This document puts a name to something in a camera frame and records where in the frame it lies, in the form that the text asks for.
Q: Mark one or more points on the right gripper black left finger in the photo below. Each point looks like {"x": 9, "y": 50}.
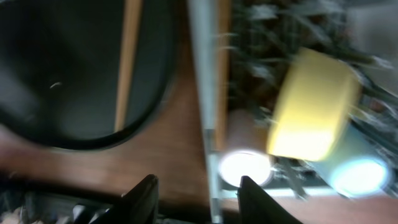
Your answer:
{"x": 139, "y": 206}

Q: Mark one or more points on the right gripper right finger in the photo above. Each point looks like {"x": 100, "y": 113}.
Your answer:
{"x": 258, "y": 207}

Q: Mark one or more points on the pink cup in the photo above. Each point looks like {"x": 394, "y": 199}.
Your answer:
{"x": 245, "y": 153}

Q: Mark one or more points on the light blue cup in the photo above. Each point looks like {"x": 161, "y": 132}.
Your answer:
{"x": 354, "y": 168}

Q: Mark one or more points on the yellow bowl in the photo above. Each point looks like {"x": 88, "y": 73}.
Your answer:
{"x": 312, "y": 107}

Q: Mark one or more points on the wooden chopstick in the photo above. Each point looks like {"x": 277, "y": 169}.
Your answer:
{"x": 222, "y": 63}
{"x": 131, "y": 23}

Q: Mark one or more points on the grey dishwasher rack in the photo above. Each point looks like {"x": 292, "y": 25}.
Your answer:
{"x": 264, "y": 38}

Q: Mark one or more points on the round black serving tray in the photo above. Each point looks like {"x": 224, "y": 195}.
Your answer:
{"x": 60, "y": 70}

